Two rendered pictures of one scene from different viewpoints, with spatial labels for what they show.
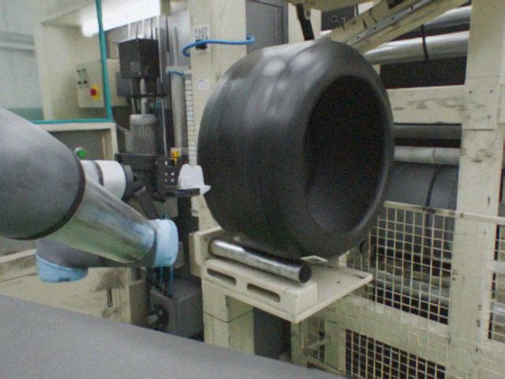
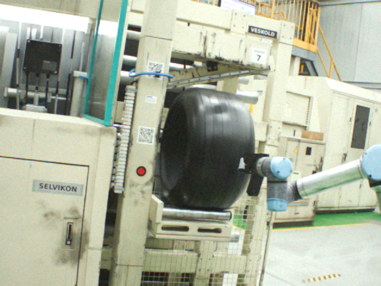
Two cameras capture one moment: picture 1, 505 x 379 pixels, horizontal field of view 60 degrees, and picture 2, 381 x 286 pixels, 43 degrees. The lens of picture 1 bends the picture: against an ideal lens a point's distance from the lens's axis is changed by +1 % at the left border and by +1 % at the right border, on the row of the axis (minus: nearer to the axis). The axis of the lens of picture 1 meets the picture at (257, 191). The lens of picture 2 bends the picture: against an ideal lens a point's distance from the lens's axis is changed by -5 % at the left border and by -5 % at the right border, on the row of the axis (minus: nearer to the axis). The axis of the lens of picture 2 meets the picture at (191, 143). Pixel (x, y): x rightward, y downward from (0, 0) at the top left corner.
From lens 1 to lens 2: 2.05 m
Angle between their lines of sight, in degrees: 63
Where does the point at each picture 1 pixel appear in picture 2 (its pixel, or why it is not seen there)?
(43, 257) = (285, 199)
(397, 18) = (212, 78)
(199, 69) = (148, 88)
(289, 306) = (227, 233)
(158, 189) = not seen: hidden behind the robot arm
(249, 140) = (245, 146)
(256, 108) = (245, 130)
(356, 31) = (187, 77)
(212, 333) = (125, 278)
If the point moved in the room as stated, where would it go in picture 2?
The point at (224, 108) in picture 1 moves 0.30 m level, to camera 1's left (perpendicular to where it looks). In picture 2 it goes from (223, 126) to (191, 123)
